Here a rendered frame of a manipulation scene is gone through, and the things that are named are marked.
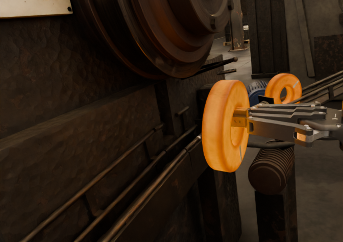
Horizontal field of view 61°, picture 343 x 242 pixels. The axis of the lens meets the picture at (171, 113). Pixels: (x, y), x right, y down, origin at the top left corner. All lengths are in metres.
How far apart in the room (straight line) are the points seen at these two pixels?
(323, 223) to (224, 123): 1.27
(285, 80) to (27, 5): 0.85
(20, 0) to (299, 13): 3.04
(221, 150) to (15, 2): 0.41
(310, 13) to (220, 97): 2.97
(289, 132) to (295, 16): 3.04
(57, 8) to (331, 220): 1.49
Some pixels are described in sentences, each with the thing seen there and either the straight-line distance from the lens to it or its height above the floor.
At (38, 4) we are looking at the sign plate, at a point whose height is 1.08.
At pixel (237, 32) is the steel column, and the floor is 0.55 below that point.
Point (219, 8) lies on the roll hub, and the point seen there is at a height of 1.03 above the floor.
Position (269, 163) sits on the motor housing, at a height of 0.53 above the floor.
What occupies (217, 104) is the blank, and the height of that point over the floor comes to 0.88.
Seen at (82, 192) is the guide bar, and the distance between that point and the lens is 0.59.
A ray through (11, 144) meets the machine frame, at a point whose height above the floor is 0.87.
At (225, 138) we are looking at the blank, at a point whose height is 0.83.
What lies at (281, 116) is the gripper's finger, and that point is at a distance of 0.46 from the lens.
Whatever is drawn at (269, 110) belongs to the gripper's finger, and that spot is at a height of 0.85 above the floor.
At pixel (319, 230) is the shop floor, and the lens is 1.62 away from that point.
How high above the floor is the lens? 1.00
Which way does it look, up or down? 16 degrees down
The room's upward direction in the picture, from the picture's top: 9 degrees counter-clockwise
